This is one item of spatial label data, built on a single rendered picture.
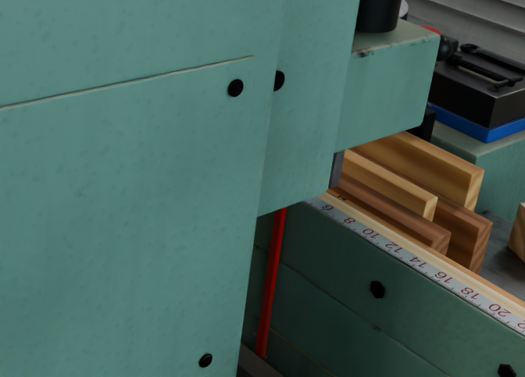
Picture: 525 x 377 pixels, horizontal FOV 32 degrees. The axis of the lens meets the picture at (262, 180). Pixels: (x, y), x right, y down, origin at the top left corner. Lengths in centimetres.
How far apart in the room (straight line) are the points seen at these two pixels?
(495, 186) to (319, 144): 29
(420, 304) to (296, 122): 15
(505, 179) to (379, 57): 24
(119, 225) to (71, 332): 5
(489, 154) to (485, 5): 336
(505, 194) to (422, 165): 14
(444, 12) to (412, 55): 360
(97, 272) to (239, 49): 11
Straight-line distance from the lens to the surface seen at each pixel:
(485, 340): 55
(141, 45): 35
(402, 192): 66
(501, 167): 77
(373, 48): 58
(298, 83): 48
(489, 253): 72
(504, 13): 406
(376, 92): 60
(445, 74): 77
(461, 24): 417
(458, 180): 67
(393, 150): 70
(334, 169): 65
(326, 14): 48
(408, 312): 58
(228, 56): 38
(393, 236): 61
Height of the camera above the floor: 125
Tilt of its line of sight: 27 degrees down
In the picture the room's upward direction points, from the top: 7 degrees clockwise
